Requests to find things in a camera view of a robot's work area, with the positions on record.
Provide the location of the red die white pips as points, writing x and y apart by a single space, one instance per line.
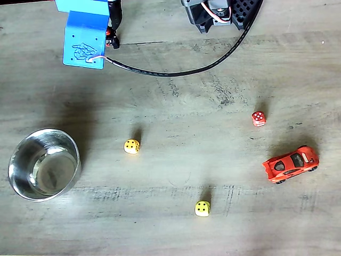
258 119

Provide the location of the red toy race car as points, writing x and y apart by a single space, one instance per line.
290 165

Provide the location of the lime-yellow die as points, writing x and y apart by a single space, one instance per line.
202 208

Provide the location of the stainless steel bowl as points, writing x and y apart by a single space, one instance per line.
45 166

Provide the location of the orange-yellow die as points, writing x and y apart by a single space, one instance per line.
131 147

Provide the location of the black lego figure red helmet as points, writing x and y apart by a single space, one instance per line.
115 42

